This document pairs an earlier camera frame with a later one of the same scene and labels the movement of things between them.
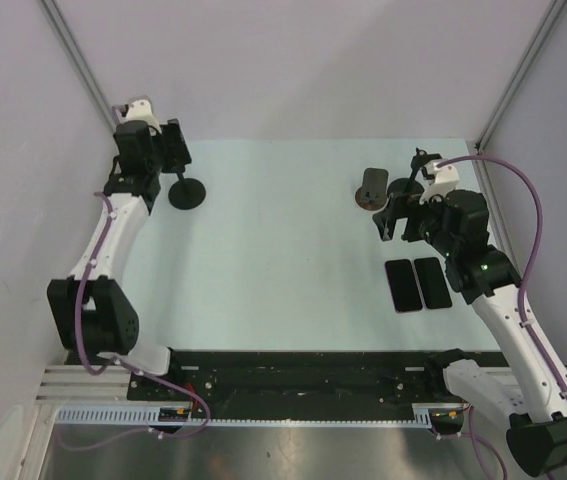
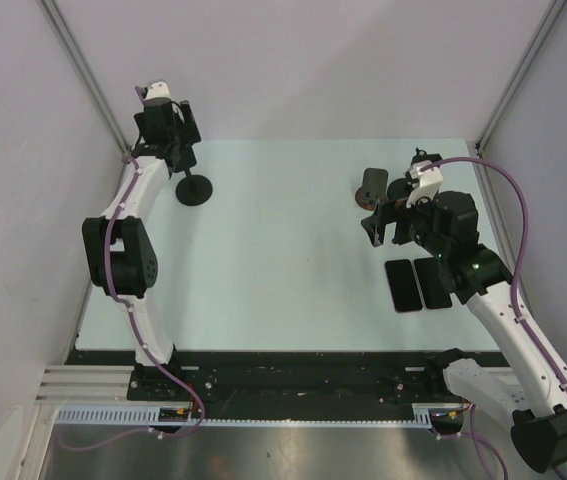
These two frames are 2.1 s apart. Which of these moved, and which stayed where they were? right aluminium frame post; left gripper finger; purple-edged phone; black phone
Moved: left gripper finger
Stayed: purple-edged phone; right aluminium frame post; black phone
